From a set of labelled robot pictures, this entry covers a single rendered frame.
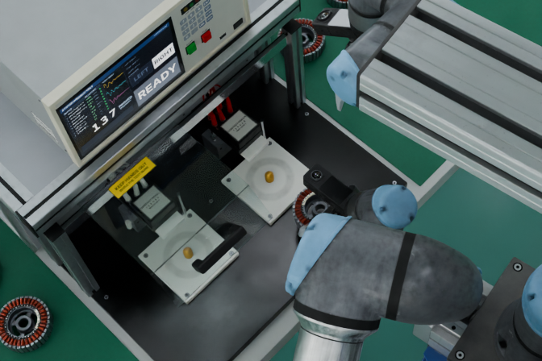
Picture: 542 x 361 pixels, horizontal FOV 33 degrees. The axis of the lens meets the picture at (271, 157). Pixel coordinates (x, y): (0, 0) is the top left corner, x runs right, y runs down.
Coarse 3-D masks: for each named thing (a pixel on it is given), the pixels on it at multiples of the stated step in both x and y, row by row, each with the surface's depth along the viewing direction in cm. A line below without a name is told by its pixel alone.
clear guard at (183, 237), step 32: (128, 160) 172; (160, 160) 172; (192, 160) 172; (96, 192) 170; (128, 192) 169; (160, 192) 169; (192, 192) 168; (224, 192) 168; (128, 224) 166; (160, 224) 166; (192, 224) 165; (224, 224) 167; (256, 224) 170; (160, 256) 163; (192, 256) 164; (224, 256) 167; (192, 288) 165
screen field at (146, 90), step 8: (176, 56) 168; (168, 64) 167; (176, 64) 169; (160, 72) 167; (168, 72) 169; (176, 72) 171; (152, 80) 167; (160, 80) 169; (168, 80) 171; (144, 88) 166; (152, 88) 168; (160, 88) 170; (136, 96) 166; (144, 96) 168
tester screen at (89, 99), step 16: (160, 32) 159; (144, 48) 159; (160, 48) 162; (128, 64) 158; (144, 64) 162; (160, 64) 166; (112, 80) 158; (128, 80) 161; (144, 80) 165; (80, 96) 154; (96, 96) 157; (112, 96) 161; (128, 96) 164; (64, 112) 153; (80, 112) 156; (96, 112) 160; (80, 128) 159; (112, 128) 167; (80, 144) 162
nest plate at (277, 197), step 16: (272, 144) 205; (256, 160) 203; (272, 160) 203; (288, 160) 203; (240, 176) 201; (256, 176) 201; (288, 176) 201; (256, 192) 199; (272, 192) 199; (288, 192) 199; (272, 208) 197; (288, 208) 198
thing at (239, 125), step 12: (204, 120) 195; (216, 120) 195; (228, 120) 192; (240, 120) 192; (252, 120) 192; (216, 132) 194; (228, 132) 191; (240, 132) 191; (252, 132) 191; (228, 144) 193; (240, 144) 190; (252, 144) 194; (264, 144) 194; (252, 156) 193
